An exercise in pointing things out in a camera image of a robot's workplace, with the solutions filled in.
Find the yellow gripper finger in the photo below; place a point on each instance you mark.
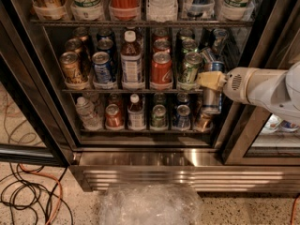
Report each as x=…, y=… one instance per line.
x=214, y=80

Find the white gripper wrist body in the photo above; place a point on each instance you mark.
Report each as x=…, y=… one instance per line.
x=234, y=85

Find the red bull can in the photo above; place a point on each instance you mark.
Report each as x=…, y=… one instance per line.
x=207, y=55
x=212, y=100
x=219, y=38

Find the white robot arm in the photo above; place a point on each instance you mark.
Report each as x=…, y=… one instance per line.
x=276, y=90

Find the front green can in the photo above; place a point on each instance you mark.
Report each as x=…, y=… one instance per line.
x=189, y=68

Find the gold can bottom shelf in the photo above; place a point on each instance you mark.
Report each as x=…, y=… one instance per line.
x=203, y=121

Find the middle green can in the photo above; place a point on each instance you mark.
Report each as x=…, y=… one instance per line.
x=189, y=45

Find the blue can bottom shelf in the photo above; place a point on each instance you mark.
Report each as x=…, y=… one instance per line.
x=181, y=118

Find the front red coke can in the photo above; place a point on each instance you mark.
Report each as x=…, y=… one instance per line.
x=161, y=68

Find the red coke can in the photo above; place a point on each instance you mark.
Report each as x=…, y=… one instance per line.
x=162, y=45
x=161, y=68

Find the blue can behind right door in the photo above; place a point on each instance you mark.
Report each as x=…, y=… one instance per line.
x=288, y=126

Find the middle red coke can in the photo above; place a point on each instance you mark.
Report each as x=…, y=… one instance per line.
x=162, y=45

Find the green can bottom shelf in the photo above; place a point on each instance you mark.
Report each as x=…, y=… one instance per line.
x=159, y=116

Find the brown tea bottle middle shelf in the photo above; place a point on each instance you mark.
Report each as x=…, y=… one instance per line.
x=131, y=58

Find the brown tea bottle shelf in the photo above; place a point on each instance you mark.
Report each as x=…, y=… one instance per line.
x=131, y=58
x=136, y=120

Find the brown tea bottle bottom shelf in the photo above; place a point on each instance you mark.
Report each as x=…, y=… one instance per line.
x=136, y=120

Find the red can bottom shelf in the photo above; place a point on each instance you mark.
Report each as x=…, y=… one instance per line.
x=114, y=117

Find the stainless steel fridge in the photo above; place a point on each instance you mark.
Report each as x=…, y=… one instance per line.
x=234, y=155

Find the front blue pepsi can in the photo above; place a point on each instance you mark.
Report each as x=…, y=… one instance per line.
x=103, y=67

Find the blue pepsi can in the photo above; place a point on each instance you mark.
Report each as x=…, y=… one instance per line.
x=103, y=67
x=107, y=45

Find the middle blue pepsi can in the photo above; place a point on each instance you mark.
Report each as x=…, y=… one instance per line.
x=107, y=45

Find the clear water bottle bottom shelf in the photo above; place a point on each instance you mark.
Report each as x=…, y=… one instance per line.
x=85, y=108

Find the front gold can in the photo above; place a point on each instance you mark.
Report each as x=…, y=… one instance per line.
x=71, y=66

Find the middle gold can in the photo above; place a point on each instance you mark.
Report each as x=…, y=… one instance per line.
x=77, y=46

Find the clear plastic bag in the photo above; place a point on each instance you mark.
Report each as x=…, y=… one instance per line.
x=156, y=204

